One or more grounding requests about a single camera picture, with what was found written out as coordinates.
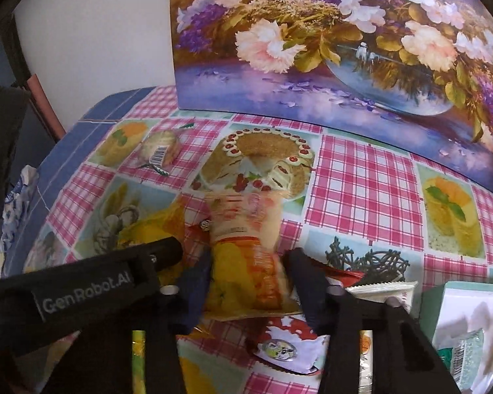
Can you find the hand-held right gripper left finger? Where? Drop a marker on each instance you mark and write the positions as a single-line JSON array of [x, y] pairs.
[[195, 291]]

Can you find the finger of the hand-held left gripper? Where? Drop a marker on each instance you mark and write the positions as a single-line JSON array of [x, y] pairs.
[[160, 254]]

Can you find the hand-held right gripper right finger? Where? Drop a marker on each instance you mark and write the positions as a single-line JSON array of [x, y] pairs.
[[312, 291]]

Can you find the red and white snack packet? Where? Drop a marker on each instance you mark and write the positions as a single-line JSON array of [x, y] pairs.
[[287, 336]]

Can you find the orange striped snack packet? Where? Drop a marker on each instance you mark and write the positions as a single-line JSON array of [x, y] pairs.
[[246, 262]]

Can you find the white cookie snack packet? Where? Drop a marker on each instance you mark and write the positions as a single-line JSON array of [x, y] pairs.
[[378, 291]]

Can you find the white box with teal rim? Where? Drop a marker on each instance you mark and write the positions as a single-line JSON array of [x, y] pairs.
[[476, 308]]

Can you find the dark red snack packet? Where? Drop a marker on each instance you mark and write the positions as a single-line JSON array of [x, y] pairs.
[[341, 274]]

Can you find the crumpled blue white packet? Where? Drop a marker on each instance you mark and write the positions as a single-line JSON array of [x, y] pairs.
[[18, 201]]

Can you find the small beige snack packet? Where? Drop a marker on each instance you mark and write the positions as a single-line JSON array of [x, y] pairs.
[[160, 147]]

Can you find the pink checkered tablecloth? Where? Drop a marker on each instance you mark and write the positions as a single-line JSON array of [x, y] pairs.
[[365, 180]]

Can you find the dark cabinet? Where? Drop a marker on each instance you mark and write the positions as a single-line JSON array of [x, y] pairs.
[[0, 152]]

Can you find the flower painting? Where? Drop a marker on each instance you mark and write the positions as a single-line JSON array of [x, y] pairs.
[[312, 28]]

